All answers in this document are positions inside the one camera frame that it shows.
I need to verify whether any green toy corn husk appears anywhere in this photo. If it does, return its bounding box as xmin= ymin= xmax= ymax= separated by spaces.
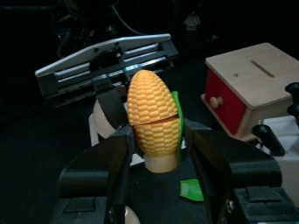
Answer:
xmin=171 ymin=90 xmax=185 ymax=165
xmin=179 ymin=178 xmax=205 ymax=202

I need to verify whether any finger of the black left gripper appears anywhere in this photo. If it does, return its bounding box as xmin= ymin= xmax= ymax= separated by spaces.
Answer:
xmin=90 ymin=76 xmax=131 ymax=131

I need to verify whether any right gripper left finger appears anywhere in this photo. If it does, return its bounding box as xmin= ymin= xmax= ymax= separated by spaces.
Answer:
xmin=48 ymin=123 xmax=136 ymax=224

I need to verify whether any red wooden drawer box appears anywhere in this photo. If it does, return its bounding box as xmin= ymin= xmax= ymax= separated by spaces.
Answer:
xmin=200 ymin=42 xmax=299 ymax=143

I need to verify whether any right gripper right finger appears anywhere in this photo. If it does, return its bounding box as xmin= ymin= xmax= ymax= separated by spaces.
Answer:
xmin=181 ymin=117 xmax=299 ymax=224

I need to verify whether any black handled toy knife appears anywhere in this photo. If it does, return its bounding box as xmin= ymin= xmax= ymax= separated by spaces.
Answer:
xmin=251 ymin=123 xmax=287 ymax=158
xmin=285 ymin=103 xmax=299 ymax=124
xmin=284 ymin=81 xmax=299 ymax=103

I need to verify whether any cream round toy food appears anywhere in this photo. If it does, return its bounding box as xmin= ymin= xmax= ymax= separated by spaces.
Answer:
xmin=124 ymin=205 xmax=141 ymax=224

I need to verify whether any yellow toy corn cob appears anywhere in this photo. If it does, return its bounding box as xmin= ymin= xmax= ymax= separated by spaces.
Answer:
xmin=125 ymin=69 xmax=183 ymax=174

